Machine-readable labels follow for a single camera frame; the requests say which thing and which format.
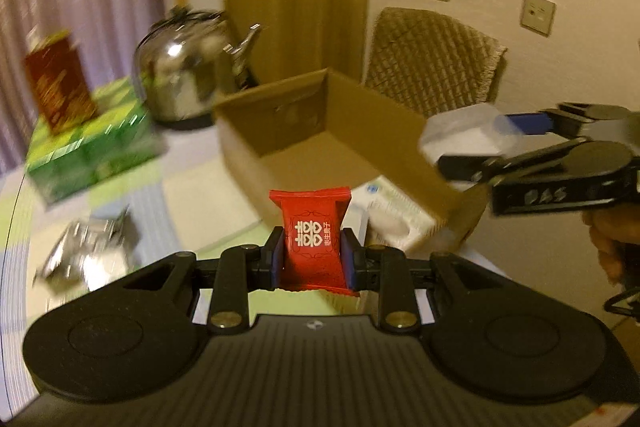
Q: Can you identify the red patterned gift box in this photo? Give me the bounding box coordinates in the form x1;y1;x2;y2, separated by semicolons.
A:
24;31;98;135

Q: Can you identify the person's right hand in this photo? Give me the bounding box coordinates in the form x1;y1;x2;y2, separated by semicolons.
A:
582;206;640;285

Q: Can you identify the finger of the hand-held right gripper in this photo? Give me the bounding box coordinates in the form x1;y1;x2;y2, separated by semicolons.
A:
495;103;596;138
437;138;588;186

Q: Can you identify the red candy packet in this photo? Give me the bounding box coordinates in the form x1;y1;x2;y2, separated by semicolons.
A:
269;187;357;297

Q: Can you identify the green tissue multipack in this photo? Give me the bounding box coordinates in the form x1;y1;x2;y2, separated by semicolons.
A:
25;77;168;202

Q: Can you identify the steel electric kettle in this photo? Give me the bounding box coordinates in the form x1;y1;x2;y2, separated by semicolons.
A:
132;6;263;130

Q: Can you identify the white plug adapter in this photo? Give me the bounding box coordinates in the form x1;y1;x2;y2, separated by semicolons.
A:
350;176;441;258

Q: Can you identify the beige wall plate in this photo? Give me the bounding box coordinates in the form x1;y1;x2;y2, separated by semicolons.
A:
520;0;557;38

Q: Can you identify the silver green foil bag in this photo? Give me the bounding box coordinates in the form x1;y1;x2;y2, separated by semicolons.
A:
34;206;136;295

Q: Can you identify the clear plastic container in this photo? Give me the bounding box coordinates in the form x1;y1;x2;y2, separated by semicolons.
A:
419;103;506;168

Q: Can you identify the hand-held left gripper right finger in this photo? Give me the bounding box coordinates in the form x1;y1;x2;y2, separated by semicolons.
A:
341;229;501;335

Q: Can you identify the checked tablecloth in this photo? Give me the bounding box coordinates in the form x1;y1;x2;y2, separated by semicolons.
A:
0;117;481;408

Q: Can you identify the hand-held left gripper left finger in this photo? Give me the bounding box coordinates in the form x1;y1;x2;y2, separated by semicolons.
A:
120;227;286;335

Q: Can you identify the brown cardboard box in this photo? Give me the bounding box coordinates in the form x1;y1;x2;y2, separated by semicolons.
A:
212;67;493;258

